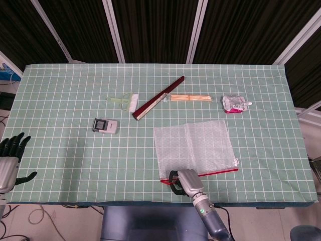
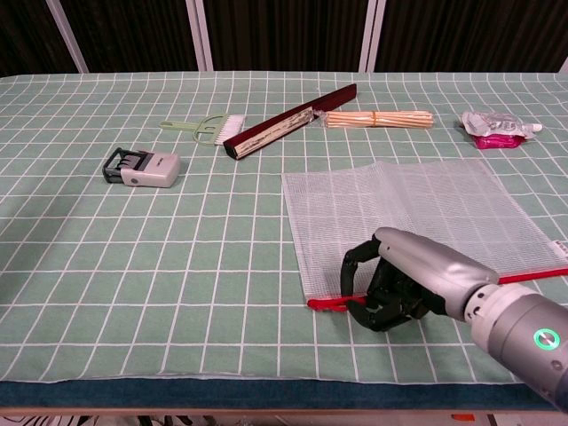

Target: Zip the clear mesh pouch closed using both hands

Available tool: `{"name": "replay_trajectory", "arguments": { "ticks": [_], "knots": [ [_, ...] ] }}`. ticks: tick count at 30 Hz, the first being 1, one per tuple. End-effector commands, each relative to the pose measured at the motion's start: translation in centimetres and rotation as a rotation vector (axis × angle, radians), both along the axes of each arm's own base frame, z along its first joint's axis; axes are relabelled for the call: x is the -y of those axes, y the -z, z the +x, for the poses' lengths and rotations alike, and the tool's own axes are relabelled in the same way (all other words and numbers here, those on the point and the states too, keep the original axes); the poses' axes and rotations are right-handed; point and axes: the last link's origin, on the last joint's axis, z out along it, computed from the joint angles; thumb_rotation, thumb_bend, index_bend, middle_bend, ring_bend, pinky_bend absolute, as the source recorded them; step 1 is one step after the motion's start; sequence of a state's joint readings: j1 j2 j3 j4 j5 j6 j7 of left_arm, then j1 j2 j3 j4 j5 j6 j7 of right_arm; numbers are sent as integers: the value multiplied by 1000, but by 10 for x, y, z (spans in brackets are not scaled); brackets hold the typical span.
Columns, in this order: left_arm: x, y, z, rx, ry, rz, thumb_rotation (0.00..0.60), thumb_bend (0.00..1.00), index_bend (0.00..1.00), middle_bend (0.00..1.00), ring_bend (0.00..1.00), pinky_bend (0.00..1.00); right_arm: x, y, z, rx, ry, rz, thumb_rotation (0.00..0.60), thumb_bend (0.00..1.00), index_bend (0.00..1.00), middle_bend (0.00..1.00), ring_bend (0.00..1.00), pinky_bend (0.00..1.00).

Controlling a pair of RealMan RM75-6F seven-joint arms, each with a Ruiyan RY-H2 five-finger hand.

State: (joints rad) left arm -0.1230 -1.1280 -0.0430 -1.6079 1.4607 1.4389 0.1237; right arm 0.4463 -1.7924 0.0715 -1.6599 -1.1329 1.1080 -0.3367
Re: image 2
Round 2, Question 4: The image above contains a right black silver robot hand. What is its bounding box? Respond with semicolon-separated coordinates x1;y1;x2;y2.
339;226;501;333

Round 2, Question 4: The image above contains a clear mesh zipper pouch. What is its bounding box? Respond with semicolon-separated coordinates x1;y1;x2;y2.
281;159;568;314

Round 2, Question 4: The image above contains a small green hand brush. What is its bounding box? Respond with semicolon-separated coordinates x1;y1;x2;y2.
159;113;246;147

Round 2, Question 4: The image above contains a pink packet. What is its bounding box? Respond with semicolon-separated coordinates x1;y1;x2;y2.
473;132;525;151

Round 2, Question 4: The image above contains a bundle of wooden sticks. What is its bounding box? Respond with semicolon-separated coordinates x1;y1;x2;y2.
324;110;434;130

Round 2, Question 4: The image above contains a silver spout pouch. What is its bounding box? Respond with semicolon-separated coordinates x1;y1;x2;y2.
460;110;543;138

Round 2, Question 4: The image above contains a dark red folded fan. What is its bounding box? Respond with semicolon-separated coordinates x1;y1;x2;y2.
223;83;359;161

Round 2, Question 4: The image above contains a black curtain panel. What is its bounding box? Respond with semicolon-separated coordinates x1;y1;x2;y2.
61;0;199;75
203;0;369;72
376;0;568;75
0;0;81;79

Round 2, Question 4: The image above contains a grey date stamp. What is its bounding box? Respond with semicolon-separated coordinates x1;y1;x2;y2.
103;147;182;189

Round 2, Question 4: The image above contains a green checked tablecloth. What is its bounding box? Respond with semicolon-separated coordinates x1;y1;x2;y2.
0;71;568;407

